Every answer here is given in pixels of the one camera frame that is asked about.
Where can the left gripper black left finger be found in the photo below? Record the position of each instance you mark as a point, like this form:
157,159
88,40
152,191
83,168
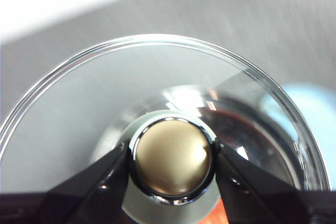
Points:
78,200

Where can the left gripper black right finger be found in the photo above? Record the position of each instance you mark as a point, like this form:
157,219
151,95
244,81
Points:
262,203

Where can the glass lid with green knob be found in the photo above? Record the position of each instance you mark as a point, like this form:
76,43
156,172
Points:
170,153

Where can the blue round plate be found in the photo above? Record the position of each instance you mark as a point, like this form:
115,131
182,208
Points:
309,108

